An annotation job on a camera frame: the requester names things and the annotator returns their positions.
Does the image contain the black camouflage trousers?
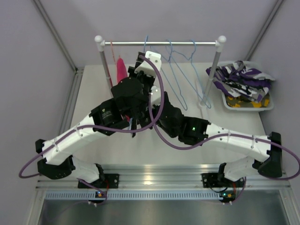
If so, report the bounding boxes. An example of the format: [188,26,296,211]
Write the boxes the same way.
[127,93,150,130]

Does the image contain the blue hanger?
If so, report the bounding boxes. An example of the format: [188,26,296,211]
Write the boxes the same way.
[162,39,188,111]
[172,39,212,109]
[143,35,165,129]

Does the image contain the yellow camouflage trousers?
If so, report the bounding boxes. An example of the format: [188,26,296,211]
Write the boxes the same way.
[225,94,270,108]

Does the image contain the purple camouflage trousers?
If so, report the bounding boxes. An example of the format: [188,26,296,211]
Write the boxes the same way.
[212,61,275,103]

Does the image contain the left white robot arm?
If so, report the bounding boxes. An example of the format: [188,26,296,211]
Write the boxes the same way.
[35,77,154,188]

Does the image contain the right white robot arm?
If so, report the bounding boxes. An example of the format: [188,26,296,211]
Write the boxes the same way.
[154,103,282,186]

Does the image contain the pink trousers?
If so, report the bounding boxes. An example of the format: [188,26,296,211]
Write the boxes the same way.
[116,57,128,83]

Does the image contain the pink hanger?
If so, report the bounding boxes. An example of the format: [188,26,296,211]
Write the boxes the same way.
[110,41,121,84]

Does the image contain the white clothes rack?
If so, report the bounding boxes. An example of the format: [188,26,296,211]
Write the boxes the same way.
[94,36,227,108]

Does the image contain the white plastic basket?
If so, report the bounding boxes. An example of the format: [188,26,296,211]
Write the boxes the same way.
[214,61,275,112]

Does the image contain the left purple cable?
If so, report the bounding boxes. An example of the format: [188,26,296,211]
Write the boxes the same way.
[18,55,165,207]

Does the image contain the purple cable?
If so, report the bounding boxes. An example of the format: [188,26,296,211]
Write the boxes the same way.
[18,55,165,207]
[147,103,300,207]

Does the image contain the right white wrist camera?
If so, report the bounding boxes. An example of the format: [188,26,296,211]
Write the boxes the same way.
[150,85,161,106]

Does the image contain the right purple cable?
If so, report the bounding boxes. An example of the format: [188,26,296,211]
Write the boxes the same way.
[147,103,300,207]

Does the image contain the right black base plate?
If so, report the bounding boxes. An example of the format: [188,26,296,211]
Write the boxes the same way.
[201,172,233,188]

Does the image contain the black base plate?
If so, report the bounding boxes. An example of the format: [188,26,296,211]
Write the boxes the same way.
[77,173,120,189]
[201,172,233,188]

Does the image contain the aluminium rail frame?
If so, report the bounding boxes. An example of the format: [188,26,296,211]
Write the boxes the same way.
[35,67,291,202]

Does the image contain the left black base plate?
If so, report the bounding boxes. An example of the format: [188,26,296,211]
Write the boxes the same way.
[77,173,120,189]

